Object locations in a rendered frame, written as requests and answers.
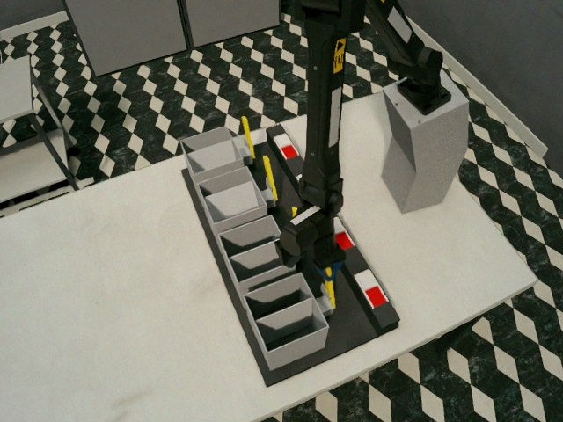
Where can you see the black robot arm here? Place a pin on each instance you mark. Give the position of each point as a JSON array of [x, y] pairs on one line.
[[320, 186]]

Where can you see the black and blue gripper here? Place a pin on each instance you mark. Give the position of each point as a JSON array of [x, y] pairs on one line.
[[337, 254]]

